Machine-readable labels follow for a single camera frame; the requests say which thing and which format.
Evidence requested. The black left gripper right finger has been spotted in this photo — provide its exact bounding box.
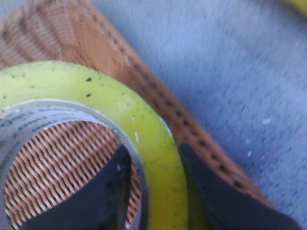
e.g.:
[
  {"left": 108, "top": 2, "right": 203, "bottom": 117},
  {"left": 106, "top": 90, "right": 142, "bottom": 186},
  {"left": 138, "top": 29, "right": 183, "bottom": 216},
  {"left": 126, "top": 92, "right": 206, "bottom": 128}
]
[{"left": 178, "top": 143, "right": 301, "bottom": 230}]

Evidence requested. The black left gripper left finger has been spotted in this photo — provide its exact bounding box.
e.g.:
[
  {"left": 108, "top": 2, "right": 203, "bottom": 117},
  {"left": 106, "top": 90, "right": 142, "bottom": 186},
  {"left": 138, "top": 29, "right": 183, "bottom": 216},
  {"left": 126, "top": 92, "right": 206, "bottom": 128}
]
[{"left": 20, "top": 145, "right": 131, "bottom": 230}]

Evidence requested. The yellow tape roll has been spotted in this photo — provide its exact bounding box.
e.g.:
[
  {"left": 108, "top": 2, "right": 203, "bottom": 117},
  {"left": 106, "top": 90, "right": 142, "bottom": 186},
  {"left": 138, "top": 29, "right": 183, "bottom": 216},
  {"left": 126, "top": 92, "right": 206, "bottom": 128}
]
[{"left": 0, "top": 61, "right": 189, "bottom": 230}]

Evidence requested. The brown wicker basket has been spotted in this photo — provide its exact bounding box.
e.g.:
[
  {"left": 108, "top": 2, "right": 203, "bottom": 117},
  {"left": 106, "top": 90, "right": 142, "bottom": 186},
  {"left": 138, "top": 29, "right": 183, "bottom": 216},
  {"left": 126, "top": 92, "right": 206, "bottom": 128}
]
[{"left": 0, "top": 0, "right": 274, "bottom": 230}]

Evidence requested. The yellow woven basket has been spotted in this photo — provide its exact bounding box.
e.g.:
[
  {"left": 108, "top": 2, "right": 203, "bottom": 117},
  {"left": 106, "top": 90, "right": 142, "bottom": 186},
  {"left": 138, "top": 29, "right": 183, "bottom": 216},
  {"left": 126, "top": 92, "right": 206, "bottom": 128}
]
[{"left": 283, "top": 0, "right": 307, "bottom": 16}]

